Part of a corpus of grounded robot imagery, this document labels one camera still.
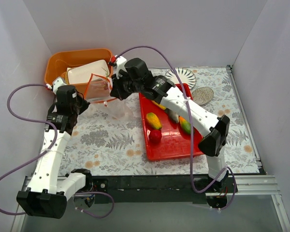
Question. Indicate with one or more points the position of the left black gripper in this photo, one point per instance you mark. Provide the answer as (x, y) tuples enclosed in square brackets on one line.
[(81, 104)]

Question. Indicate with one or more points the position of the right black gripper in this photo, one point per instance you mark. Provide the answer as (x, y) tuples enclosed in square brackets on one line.
[(116, 89)]

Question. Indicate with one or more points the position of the clear zip top bag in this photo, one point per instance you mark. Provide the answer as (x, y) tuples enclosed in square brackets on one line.
[(99, 97)]

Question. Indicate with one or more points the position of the grey fish toy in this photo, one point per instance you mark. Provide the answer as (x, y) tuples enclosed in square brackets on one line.
[(174, 117)]

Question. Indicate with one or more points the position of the purple grape bunch toy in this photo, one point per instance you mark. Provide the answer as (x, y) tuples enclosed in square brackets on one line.
[(107, 79)]

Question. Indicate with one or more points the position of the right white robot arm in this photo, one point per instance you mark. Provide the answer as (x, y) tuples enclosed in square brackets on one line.
[(212, 128)]

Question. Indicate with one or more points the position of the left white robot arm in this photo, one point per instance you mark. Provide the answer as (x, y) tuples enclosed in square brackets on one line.
[(44, 196)]

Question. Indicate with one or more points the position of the yellow item in tub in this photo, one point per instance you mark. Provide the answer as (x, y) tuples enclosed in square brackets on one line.
[(64, 76)]

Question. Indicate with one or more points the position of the yellow corn cob toy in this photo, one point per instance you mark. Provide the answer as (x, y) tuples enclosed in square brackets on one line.
[(159, 105)]

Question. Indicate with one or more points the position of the yellow orange mango toy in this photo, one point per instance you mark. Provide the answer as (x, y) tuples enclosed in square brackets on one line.
[(153, 120)]

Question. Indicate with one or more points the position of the white rectangular dish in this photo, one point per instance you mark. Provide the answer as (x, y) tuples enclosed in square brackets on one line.
[(82, 74)]

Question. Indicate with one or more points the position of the striped round plate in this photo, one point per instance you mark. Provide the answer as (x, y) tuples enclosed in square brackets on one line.
[(186, 76)]

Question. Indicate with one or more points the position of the orange plastic tub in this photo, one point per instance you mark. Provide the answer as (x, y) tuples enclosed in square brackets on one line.
[(59, 63)]

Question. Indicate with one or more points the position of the red apple toy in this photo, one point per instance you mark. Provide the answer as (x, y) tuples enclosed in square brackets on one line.
[(155, 136)]

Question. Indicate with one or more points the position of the red plastic tray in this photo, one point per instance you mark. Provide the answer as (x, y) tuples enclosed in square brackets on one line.
[(174, 144)]

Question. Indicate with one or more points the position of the speckled grey round dish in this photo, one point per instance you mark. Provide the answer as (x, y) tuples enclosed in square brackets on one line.
[(202, 95)]

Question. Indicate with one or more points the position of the green orange mango toy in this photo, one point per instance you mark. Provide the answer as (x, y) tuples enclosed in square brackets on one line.
[(185, 125)]

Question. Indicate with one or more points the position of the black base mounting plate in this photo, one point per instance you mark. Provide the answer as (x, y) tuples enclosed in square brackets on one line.
[(161, 189)]

